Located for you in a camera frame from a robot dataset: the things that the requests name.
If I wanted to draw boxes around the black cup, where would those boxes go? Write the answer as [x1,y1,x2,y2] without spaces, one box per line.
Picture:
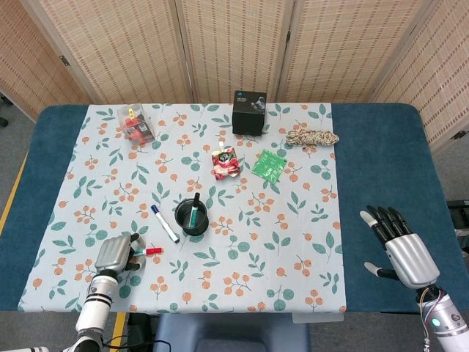
[174,197,210,236]

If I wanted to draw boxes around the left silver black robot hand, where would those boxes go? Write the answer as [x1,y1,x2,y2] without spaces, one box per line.
[94,232,147,275]

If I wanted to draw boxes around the blue grey padded seat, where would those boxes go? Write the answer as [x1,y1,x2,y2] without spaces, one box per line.
[152,312,311,352]

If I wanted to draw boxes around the clear plastic box red items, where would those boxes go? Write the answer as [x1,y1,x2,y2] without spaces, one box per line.
[117,103,154,144]

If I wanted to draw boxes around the coiled beige black rope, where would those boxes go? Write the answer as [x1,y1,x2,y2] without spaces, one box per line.
[285,128,340,148]

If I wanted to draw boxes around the green sachet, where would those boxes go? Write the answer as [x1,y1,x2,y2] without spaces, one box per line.
[251,148,287,183]

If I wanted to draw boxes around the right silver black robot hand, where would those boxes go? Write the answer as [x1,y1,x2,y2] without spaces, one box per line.
[359,205,440,290]

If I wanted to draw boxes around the white marker blue cap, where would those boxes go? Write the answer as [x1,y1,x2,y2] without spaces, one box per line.
[150,204,181,244]

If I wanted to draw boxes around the green marker black cap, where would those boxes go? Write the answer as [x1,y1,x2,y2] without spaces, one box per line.
[188,191,202,227]

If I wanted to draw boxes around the woven folding screen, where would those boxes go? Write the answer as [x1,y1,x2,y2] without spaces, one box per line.
[0,0,469,153]

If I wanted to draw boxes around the black chair caster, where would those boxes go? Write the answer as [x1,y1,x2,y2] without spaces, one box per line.
[0,93,12,128]

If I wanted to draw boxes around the crumpled red snack pouch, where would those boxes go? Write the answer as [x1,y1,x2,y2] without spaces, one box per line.
[210,143,243,181]

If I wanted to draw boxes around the black cube box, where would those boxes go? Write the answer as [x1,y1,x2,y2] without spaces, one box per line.
[232,89,267,136]

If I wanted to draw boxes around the leaf and berry tablecloth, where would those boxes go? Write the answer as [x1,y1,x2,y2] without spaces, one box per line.
[17,102,347,313]

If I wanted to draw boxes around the black equipment with silver label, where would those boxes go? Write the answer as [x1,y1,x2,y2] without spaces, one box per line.
[446,199,469,228]

